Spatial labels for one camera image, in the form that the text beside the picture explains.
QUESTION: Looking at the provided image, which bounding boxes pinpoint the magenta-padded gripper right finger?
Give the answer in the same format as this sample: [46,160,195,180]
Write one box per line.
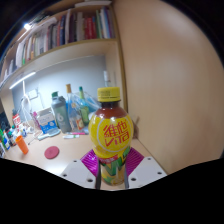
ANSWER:
[124,147,168,190]

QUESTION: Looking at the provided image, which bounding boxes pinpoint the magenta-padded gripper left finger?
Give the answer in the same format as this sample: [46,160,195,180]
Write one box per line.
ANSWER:
[59,148,102,190]

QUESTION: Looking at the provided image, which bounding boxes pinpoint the yellow drink bottle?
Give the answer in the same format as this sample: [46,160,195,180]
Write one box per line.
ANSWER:
[87,86,135,187]

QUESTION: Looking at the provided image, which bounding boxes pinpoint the pink pen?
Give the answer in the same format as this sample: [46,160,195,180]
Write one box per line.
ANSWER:
[62,131,87,140]

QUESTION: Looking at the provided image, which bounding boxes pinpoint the red round coaster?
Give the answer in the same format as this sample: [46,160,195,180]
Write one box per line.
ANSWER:
[44,145,60,160]

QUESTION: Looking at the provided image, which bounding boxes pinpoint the white brush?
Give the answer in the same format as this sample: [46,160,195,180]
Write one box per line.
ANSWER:
[37,128,62,141]

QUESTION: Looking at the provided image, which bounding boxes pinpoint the gold-capped clear glass bottle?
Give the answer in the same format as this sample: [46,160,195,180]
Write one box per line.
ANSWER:
[65,83,84,132]

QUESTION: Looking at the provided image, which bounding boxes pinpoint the green-capped glass bottle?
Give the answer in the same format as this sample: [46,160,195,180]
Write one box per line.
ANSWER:
[78,86,91,127]

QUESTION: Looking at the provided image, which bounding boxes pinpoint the grey shaker bottle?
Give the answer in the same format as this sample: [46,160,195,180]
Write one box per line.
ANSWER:
[50,95,72,134]

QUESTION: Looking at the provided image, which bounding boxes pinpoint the blue and white box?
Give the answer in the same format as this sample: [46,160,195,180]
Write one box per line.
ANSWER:
[35,107,58,135]

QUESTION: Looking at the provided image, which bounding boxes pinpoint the clear blue plastic bag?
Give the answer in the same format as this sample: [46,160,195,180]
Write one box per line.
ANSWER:
[85,92,101,111]

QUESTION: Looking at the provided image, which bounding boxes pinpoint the magenta pouch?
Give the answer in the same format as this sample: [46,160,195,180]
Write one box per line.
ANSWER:
[30,110,41,131]

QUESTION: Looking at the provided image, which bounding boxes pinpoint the orange plastic cup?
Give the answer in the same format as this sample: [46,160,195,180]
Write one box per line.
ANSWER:
[14,134,30,155]

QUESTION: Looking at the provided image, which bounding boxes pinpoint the red and white can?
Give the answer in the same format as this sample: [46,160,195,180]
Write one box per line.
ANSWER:
[12,113,22,129]

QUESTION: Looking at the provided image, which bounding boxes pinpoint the tall clear glass bottle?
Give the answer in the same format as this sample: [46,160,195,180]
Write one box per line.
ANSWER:
[102,69,113,88]

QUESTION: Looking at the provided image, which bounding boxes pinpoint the white power strip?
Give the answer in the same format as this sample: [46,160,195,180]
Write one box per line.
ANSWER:
[26,88,39,99]

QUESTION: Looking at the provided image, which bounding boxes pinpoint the white light bar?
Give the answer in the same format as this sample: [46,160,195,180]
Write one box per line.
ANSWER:
[8,70,37,90]

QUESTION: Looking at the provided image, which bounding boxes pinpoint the wooden shelf unit with books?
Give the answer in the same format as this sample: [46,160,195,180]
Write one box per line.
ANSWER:
[0,1,129,101]

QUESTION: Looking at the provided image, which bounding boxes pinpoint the ceiling light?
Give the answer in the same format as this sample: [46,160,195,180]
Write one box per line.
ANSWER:
[22,22,33,32]

